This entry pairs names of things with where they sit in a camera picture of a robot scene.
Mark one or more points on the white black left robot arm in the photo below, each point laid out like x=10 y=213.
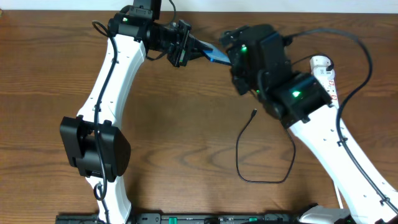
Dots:
x=93 y=140

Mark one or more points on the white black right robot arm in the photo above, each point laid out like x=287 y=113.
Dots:
x=306 y=104

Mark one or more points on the white power strip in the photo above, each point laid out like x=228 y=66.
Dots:
x=327 y=80

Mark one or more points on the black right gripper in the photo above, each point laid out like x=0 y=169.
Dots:
x=232 y=50

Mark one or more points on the blue Samsung smartphone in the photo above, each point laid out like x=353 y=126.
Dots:
x=216 y=56

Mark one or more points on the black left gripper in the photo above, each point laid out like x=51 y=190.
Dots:
x=181 y=43

